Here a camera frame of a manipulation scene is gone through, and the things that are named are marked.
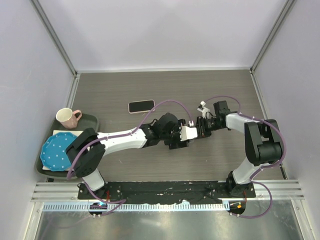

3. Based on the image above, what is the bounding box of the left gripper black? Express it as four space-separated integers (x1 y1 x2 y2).
160 120 189 150

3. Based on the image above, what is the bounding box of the black smartphone gold edge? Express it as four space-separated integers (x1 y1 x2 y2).
128 99 155 114

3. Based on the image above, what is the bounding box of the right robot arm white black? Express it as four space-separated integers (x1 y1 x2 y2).
195 100 286 198

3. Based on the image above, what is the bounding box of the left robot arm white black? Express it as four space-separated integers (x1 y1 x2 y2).
65 112 198 200

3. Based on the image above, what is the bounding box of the dark green tray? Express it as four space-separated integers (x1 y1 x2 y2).
34 113 100 180

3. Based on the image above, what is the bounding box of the pink mug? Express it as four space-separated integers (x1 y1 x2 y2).
55 107 83 129

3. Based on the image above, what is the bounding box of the blue dotted plate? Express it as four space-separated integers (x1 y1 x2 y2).
40 132 78 173

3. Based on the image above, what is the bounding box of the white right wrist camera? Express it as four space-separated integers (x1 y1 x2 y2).
197 101 210 119

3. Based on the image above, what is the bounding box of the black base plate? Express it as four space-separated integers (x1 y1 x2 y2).
94 180 256 205

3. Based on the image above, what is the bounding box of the slotted cable duct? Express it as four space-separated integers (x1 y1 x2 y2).
42 200 230 212

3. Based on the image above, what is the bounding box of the aluminium front rail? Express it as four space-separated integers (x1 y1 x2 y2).
31 179 305 202

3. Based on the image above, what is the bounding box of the left aluminium corner post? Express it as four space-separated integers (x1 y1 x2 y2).
29 0 79 76

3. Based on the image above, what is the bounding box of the aluminium corner post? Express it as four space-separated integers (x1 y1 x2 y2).
29 0 79 76
249 0 297 74

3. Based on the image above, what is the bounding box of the right aluminium corner post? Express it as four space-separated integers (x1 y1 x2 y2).
249 0 297 74

